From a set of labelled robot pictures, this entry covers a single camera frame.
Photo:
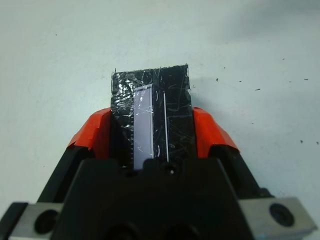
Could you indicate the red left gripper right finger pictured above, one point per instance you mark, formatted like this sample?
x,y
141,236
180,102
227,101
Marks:
x,y
215,132

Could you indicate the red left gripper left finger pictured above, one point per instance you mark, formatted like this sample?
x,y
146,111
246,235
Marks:
x,y
87,132

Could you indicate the black glossy box lid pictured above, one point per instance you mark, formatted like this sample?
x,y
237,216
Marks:
x,y
175,112

